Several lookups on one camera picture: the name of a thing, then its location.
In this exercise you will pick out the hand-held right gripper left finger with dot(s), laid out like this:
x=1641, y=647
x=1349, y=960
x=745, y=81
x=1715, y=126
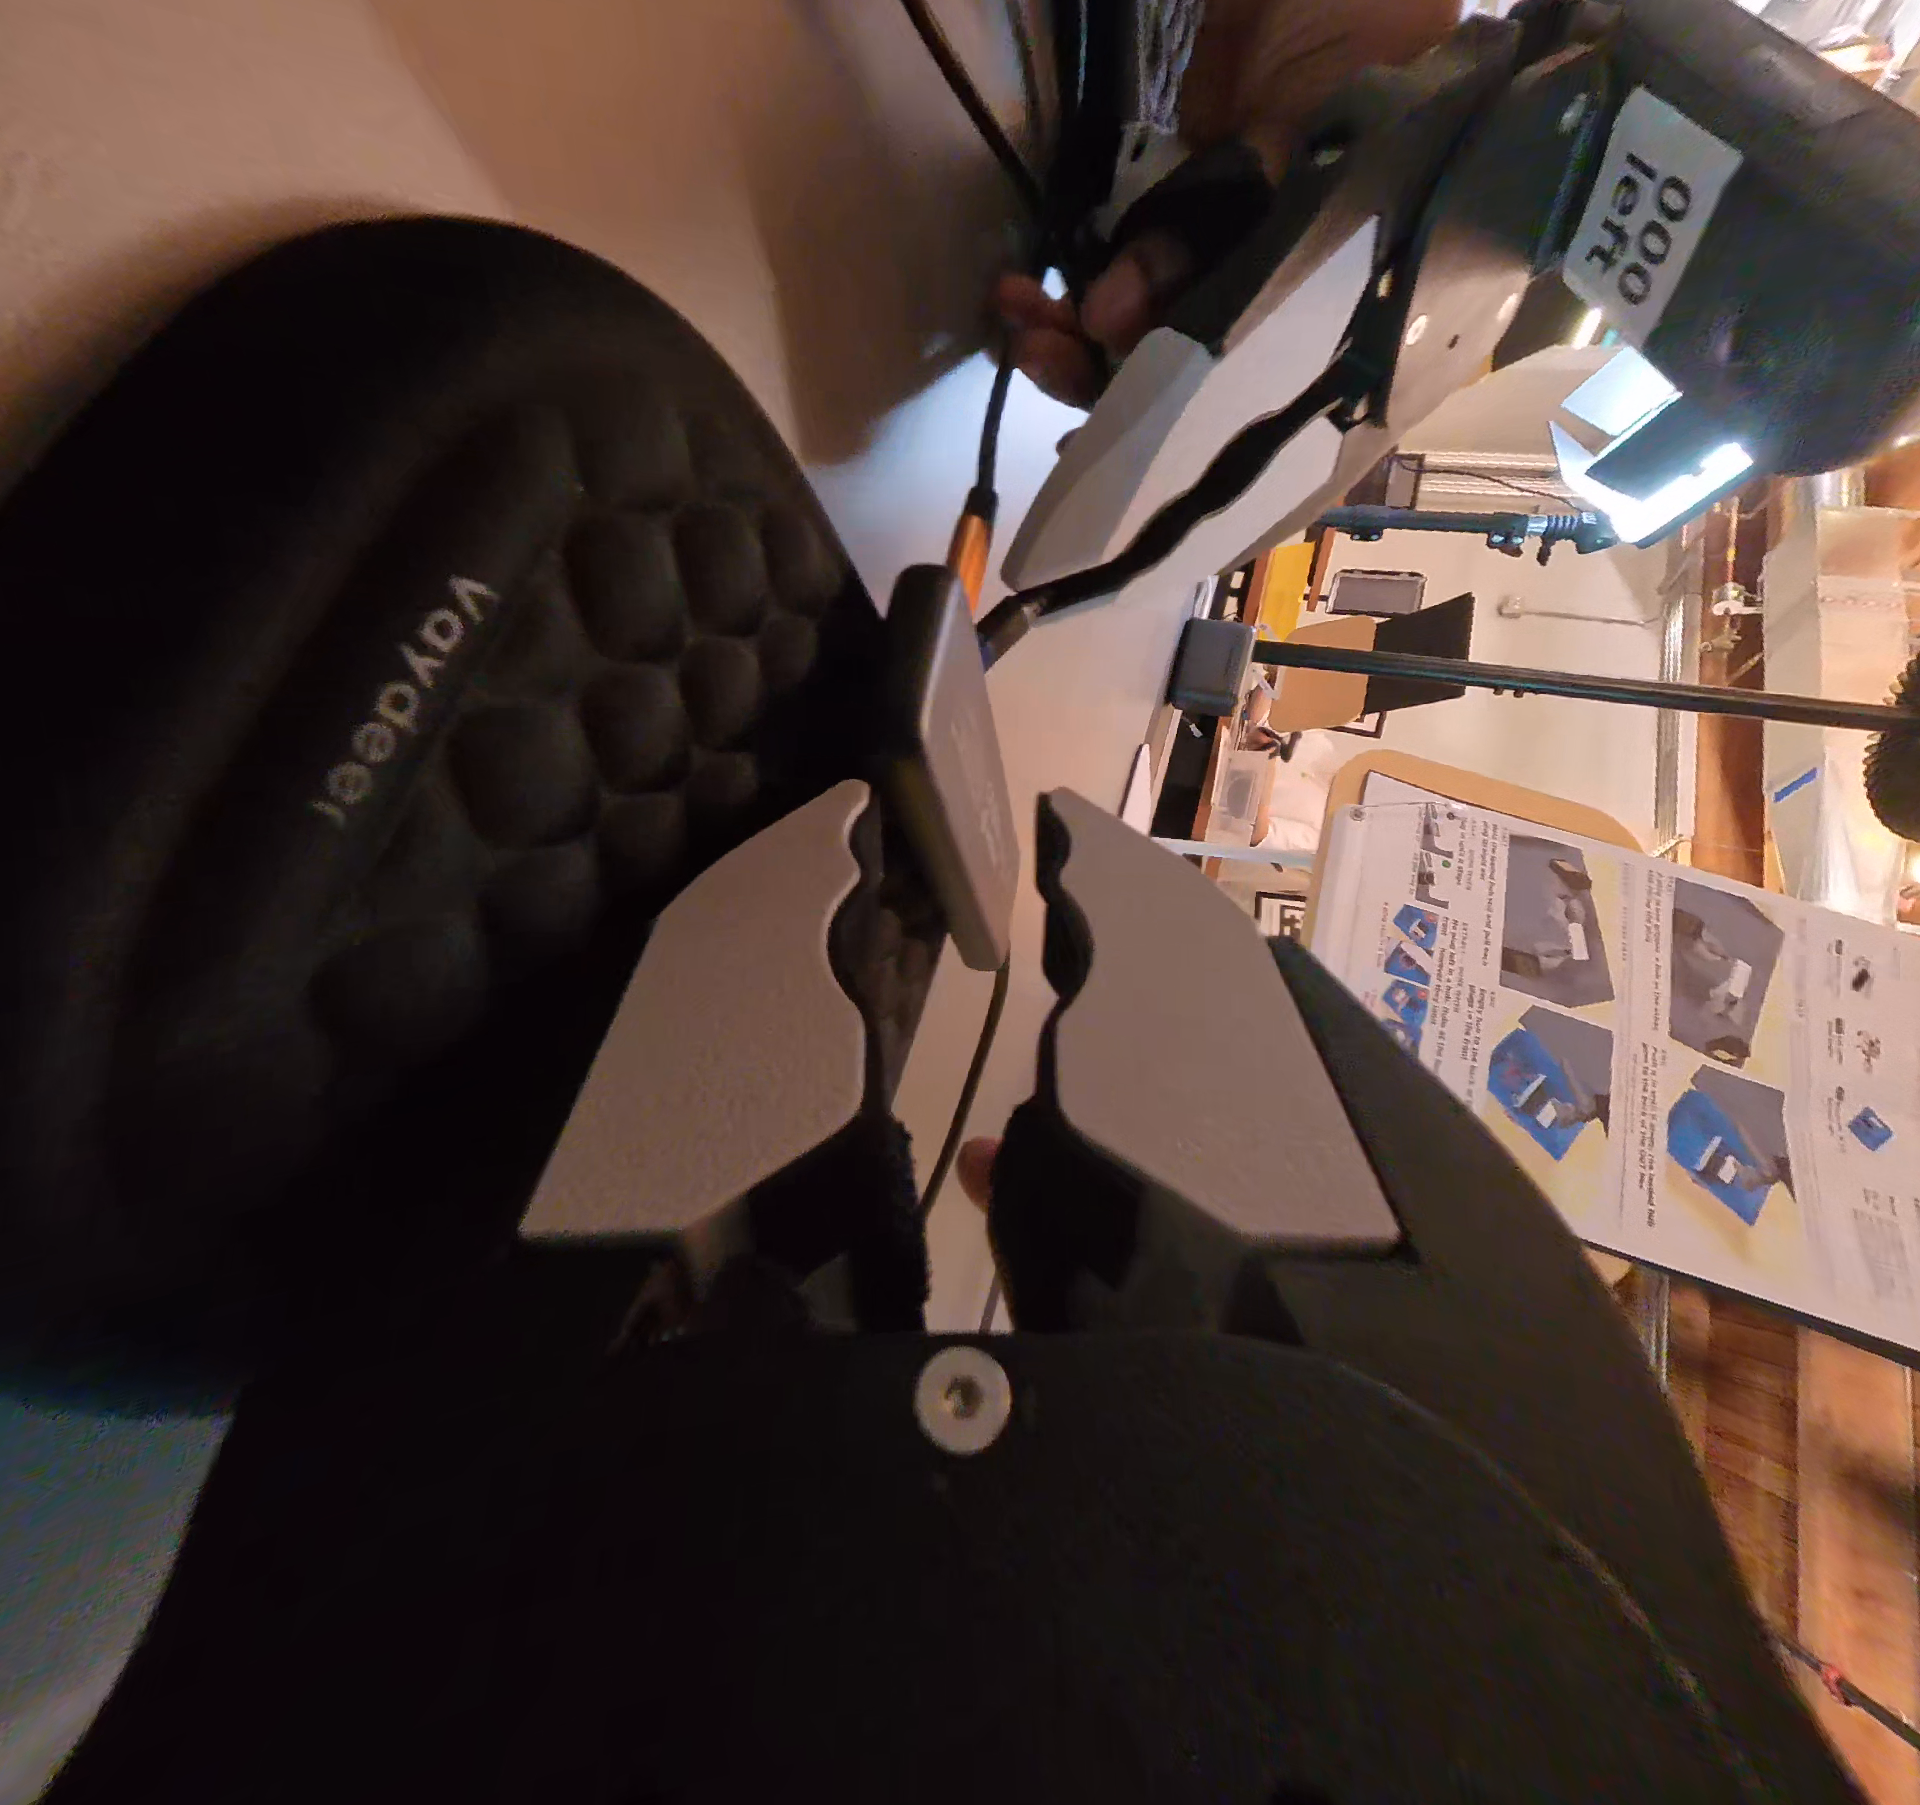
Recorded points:
x=705, y=1070

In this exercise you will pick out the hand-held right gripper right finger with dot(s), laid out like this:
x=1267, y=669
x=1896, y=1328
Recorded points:
x=1215, y=1070

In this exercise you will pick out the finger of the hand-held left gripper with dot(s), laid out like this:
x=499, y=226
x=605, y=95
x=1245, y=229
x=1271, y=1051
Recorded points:
x=1155, y=438
x=1439, y=410

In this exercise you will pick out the person's right hand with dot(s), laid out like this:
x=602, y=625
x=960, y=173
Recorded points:
x=979, y=1175

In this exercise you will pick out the person's left hand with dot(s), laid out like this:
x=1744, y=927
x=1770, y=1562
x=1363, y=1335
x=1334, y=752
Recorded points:
x=1319, y=5

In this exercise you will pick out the grey tablet screen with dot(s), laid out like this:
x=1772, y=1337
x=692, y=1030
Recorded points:
x=1378, y=600

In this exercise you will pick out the grey clamp box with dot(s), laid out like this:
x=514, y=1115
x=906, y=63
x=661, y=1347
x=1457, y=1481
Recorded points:
x=1211, y=666

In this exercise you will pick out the hanging light fixture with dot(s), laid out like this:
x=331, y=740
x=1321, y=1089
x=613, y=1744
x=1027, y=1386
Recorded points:
x=1664, y=470

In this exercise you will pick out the black square panel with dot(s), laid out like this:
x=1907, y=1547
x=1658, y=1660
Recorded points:
x=1425, y=658

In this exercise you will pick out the white flat stand base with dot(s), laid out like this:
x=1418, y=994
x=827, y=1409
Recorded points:
x=1149, y=784

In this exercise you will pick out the black stand pole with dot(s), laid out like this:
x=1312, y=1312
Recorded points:
x=1574, y=683

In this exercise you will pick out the tan backing board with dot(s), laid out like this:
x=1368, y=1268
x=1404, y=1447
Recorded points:
x=1500, y=793

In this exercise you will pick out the printed instruction sheet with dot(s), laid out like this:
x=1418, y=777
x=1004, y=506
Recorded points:
x=1650, y=1054

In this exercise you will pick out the black quilted wrist rest pad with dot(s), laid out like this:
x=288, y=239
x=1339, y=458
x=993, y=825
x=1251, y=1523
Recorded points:
x=1169, y=5
x=375, y=635

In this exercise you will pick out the black fuzzy disc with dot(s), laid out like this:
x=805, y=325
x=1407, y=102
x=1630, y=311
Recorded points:
x=1901, y=756

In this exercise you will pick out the black rod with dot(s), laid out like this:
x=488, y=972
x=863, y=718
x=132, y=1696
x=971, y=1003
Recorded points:
x=1860, y=1693

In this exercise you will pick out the silver air duct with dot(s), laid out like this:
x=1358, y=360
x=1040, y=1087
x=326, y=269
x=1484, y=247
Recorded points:
x=1845, y=590

